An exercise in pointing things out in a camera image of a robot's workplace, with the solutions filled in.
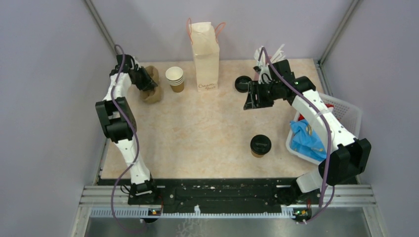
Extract white wrapped straws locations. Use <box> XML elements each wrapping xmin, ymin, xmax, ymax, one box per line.
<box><xmin>253</xmin><ymin>44</ymin><xmax>286</xmax><ymax>71</ymax></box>

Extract black plastic cup lid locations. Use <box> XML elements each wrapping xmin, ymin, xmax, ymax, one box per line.
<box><xmin>250</xmin><ymin>134</ymin><xmax>272</xmax><ymax>154</ymax></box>

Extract brown pulp cup carrier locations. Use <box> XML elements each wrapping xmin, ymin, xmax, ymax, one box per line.
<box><xmin>140</xmin><ymin>65</ymin><xmax>164</xmax><ymax>105</ymax></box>

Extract stack of paper cups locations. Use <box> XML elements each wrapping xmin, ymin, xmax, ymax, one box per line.
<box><xmin>165</xmin><ymin>67</ymin><xmax>184</xmax><ymax>93</ymax></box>

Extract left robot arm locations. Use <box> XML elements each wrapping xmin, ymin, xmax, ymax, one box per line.
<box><xmin>95</xmin><ymin>54</ymin><xmax>159</xmax><ymax>204</ymax></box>

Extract cream paper gift bag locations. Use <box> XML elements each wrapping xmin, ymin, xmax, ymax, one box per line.
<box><xmin>186</xmin><ymin>18</ymin><xmax>226</xmax><ymax>91</ymax></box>

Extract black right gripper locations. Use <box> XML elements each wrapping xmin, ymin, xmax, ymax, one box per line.
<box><xmin>244</xmin><ymin>80</ymin><xmax>281</xmax><ymax>110</ymax></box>

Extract blue cartoon packet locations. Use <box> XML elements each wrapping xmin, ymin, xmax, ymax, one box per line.
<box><xmin>290</xmin><ymin>119</ymin><xmax>327</xmax><ymax>162</ymax></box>

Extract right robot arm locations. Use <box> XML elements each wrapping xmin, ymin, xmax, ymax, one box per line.
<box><xmin>244</xmin><ymin>60</ymin><xmax>372</xmax><ymax>203</ymax></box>

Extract red snack packet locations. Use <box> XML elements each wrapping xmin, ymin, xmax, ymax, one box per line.
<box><xmin>325</xmin><ymin>104</ymin><xmax>334</xmax><ymax>112</ymax></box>

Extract spare black cup lid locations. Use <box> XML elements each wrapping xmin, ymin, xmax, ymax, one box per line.
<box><xmin>234</xmin><ymin>76</ymin><xmax>252</xmax><ymax>93</ymax></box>

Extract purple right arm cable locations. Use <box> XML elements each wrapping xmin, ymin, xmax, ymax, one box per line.
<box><xmin>258</xmin><ymin>46</ymin><xmax>335</xmax><ymax>225</ymax></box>

